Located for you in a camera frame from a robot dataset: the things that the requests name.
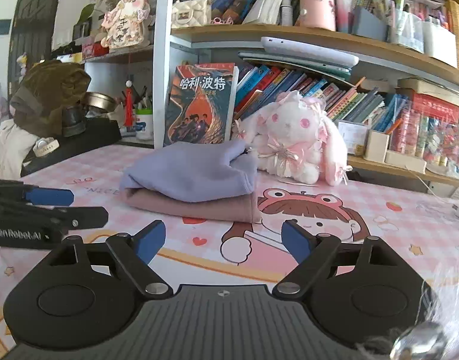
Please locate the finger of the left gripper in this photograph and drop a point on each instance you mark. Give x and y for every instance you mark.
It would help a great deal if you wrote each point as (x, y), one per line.
(68, 218)
(20, 192)

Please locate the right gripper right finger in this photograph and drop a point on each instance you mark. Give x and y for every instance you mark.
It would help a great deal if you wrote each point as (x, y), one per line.
(314, 256)

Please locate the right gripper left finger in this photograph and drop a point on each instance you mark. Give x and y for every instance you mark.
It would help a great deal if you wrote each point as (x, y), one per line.
(132, 256)

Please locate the purple and pink sweater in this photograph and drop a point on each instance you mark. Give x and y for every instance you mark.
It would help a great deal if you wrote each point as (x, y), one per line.
(199, 181)

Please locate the white cloth garment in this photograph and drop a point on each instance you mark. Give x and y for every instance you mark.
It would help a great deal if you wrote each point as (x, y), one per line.
(15, 144)

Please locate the white wristwatch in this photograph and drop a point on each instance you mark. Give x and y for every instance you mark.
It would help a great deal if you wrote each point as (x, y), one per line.
(45, 146)

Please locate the olive brown jacket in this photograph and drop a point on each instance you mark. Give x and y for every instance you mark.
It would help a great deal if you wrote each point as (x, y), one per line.
(46, 90)

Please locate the red tassel ornament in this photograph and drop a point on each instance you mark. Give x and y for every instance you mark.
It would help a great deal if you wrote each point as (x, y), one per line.
(128, 119)

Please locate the white pink plush bunny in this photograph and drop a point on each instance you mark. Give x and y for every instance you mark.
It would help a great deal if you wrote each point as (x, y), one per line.
(294, 138)

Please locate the metal bowl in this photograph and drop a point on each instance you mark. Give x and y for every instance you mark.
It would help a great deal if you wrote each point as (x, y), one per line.
(101, 102)

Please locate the white pen cup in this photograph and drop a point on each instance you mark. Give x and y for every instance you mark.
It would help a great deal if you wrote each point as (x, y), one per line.
(144, 124)

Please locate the Harry Potter book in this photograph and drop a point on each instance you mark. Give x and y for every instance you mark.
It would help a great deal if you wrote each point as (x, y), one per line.
(201, 103)

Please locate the red box of books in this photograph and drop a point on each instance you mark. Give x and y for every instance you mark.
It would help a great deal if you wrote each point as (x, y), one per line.
(432, 106)

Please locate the white tablet device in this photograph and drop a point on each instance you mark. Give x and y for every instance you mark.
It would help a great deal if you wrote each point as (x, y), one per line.
(279, 46)

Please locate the white quilted pearl handbag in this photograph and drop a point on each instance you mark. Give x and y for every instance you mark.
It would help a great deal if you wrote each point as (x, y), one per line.
(191, 13)

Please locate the pink cylindrical container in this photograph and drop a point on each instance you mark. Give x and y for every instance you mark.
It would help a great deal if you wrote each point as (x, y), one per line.
(318, 14)

